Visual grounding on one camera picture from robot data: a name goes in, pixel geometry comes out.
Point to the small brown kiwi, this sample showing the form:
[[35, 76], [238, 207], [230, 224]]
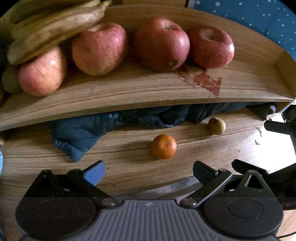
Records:
[[216, 126]]

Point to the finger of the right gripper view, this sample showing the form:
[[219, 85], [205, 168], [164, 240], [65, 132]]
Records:
[[278, 127]]

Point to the brown kiwi on shelf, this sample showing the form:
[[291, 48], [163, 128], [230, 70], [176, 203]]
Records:
[[10, 80]]

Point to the stainless steel tray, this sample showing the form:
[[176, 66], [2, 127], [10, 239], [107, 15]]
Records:
[[171, 191]]

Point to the curved wooden shelf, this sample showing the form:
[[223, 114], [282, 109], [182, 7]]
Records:
[[260, 71]]

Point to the leftmost red apple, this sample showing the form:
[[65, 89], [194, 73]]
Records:
[[45, 74]]

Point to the small orange tangerine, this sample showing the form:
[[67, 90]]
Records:
[[164, 146]]

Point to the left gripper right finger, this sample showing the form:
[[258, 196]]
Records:
[[213, 181]]

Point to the red apple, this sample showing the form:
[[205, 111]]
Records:
[[210, 47], [100, 49], [161, 45], [45, 74]]

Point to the dark blue cloth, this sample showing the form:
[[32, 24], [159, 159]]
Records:
[[75, 136]]

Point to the blue polka dot fabric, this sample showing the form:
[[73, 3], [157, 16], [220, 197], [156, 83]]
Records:
[[273, 19]]

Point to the rightmost red apple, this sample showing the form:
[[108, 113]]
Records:
[[210, 47]]

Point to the bunch of ripe bananas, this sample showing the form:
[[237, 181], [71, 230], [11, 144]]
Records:
[[52, 32]]

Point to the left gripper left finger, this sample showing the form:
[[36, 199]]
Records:
[[83, 184]]

